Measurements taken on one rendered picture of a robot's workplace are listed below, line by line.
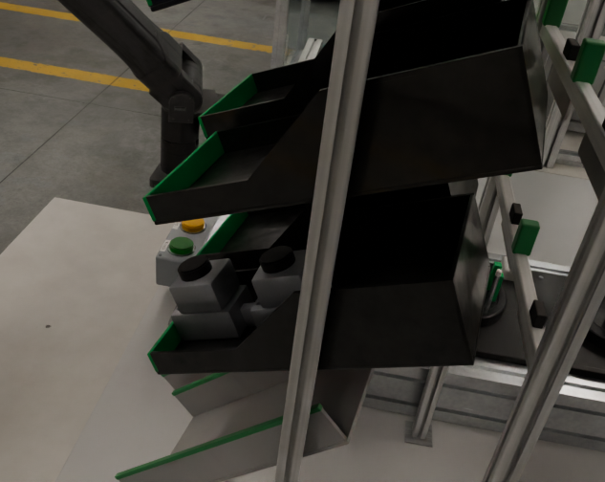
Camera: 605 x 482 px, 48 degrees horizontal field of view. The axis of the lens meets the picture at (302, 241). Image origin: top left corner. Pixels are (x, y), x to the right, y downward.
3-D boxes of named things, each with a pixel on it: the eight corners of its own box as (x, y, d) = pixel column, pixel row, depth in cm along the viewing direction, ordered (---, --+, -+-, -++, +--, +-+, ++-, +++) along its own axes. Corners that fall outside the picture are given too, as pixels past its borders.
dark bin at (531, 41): (154, 226, 51) (113, 136, 48) (224, 155, 62) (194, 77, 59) (543, 169, 39) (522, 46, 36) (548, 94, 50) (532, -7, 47)
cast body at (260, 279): (260, 339, 60) (232, 272, 57) (275, 309, 63) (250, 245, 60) (349, 331, 56) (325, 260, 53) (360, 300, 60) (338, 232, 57)
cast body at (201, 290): (181, 341, 63) (151, 279, 60) (201, 314, 67) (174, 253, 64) (259, 338, 60) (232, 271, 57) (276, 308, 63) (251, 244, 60)
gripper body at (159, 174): (206, 166, 111) (208, 125, 107) (190, 197, 102) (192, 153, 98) (167, 160, 111) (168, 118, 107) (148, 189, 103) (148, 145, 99)
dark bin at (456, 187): (202, 275, 73) (176, 216, 70) (248, 217, 83) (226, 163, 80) (463, 249, 61) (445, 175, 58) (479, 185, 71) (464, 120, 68)
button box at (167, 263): (155, 285, 115) (154, 255, 112) (189, 220, 133) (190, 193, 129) (195, 292, 115) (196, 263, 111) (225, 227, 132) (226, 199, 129)
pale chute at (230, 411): (141, 505, 72) (114, 476, 70) (196, 416, 82) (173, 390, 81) (349, 445, 56) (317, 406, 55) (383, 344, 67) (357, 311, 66)
